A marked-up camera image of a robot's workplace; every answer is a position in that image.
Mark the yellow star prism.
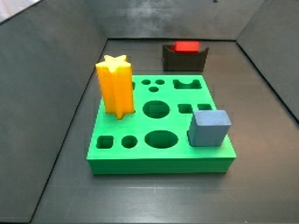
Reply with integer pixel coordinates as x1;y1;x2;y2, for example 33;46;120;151
96;55;134;119

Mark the red double-square block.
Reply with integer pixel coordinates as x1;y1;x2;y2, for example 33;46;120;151
172;41;200;53

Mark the black curved block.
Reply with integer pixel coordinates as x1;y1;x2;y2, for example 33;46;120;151
162;45;209;72

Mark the green shape-sorting board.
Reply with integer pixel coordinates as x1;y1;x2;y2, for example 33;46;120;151
86;74;236;174

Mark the blue square block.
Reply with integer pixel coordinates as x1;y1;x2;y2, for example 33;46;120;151
186;110;230;147

